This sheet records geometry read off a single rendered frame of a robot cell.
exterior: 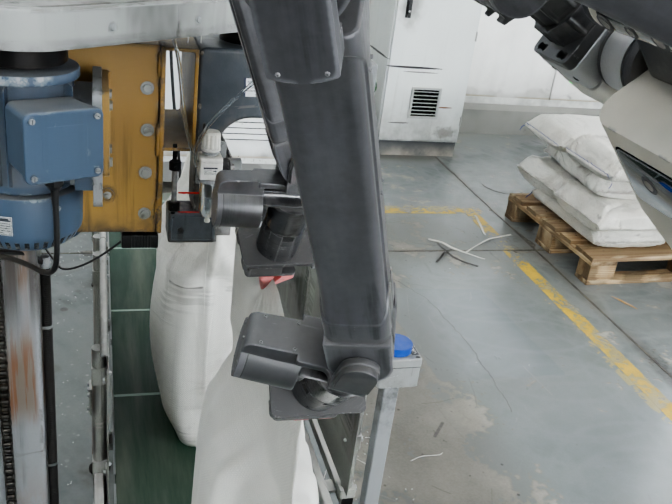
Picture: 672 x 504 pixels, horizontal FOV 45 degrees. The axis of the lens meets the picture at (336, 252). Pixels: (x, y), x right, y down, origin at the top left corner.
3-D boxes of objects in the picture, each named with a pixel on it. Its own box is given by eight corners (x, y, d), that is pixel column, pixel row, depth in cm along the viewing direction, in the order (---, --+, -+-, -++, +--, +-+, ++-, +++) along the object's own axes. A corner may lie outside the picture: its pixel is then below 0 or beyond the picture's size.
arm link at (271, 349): (385, 376, 68) (391, 292, 73) (252, 344, 65) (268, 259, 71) (341, 431, 77) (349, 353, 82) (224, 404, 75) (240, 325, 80)
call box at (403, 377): (418, 387, 147) (423, 359, 144) (376, 389, 145) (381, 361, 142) (403, 362, 154) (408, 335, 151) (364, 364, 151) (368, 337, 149)
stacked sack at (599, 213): (711, 236, 387) (721, 208, 381) (594, 238, 367) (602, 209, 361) (656, 202, 424) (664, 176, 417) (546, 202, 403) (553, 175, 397)
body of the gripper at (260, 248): (234, 235, 113) (243, 201, 107) (304, 233, 116) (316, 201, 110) (242, 273, 109) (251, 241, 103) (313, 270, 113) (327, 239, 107)
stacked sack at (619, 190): (675, 207, 381) (684, 180, 375) (593, 203, 373) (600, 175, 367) (611, 160, 440) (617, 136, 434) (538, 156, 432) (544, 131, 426)
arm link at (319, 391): (371, 402, 74) (381, 342, 76) (299, 384, 72) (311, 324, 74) (350, 411, 80) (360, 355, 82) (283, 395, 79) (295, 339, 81)
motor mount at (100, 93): (113, 210, 111) (113, 93, 104) (62, 209, 109) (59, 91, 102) (110, 143, 135) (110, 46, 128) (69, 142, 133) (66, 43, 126)
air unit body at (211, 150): (225, 226, 131) (231, 135, 125) (196, 226, 130) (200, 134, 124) (222, 215, 135) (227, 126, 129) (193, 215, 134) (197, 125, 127)
